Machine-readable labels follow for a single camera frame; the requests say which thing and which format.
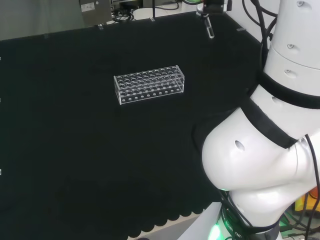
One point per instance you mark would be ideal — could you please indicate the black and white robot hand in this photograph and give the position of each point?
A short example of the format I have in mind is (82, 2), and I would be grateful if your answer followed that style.
(213, 5)

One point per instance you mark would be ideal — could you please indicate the clear glass test tube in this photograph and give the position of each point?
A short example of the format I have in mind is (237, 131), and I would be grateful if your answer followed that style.
(209, 28)

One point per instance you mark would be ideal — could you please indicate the clear acrylic test tube rack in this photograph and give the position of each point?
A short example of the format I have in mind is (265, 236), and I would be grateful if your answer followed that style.
(149, 85)

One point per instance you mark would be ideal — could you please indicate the clear cloth clip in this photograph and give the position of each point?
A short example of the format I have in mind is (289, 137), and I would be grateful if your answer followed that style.
(153, 19)
(100, 27)
(241, 29)

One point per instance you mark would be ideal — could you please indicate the grey metal cabinet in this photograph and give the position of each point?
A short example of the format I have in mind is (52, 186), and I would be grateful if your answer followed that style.
(96, 11)

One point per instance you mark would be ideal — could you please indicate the black bench cloth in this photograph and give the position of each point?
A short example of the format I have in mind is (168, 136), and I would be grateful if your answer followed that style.
(75, 150)

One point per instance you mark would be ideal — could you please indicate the yellow stop button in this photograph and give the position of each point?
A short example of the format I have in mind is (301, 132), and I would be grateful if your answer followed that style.
(301, 202)

